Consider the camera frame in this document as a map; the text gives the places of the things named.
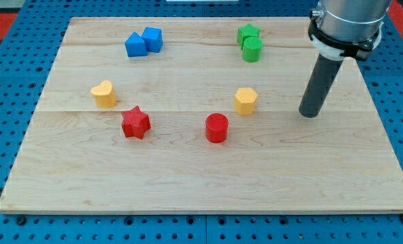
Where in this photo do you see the blue cube block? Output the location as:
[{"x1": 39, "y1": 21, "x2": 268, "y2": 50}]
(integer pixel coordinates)
[{"x1": 141, "y1": 26, "x2": 163, "y2": 53}]

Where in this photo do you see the red star block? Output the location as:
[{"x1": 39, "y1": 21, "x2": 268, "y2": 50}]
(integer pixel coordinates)
[{"x1": 121, "y1": 106, "x2": 151, "y2": 140}]

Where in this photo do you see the yellow hexagon block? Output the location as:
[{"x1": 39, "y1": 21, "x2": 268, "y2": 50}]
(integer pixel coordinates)
[{"x1": 233, "y1": 87, "x2": 258, "y2": 115}]

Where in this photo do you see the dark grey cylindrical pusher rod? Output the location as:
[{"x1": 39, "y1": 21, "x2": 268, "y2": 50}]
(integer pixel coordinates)
[{"x1": 299, "y1": 54, "x2": 343, "y2": 118}]

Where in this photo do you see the yellow heart block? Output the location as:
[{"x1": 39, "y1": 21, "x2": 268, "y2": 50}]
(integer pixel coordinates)
[{"x1": 90, "y1": 80, "x2": 117, "y2": 108}]

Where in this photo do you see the wooden board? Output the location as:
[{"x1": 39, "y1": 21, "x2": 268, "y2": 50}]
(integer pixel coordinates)
[{"x1": 0, "y1": 17, "x2": 403, "y2": 215}]

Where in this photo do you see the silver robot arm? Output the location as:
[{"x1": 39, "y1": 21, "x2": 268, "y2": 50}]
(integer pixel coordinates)
[{"x1": 308, "y1": 0, "x2": 392, "y2": 62}]

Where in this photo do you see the green star block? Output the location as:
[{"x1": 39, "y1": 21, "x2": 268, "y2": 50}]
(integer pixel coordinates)
[{"x1": 237, "y1": 23, "x2": 261, "y2": 47}]

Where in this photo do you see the green cylinder block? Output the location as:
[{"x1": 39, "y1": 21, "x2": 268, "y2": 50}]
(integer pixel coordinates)
[{"x1": 242, "y1": 37, "x2": 263, "y2": 62}]

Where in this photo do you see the blue pentagon block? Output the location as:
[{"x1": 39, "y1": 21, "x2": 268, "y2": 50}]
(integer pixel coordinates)
[{"x1": 124, "y1": 32, "x2": 147, "y2": 58}]

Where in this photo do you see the red cylinder block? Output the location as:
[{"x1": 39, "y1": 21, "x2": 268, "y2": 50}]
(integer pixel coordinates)
[{"x1": 205, "y1": 113, "x2": 229, "y2": 143}]

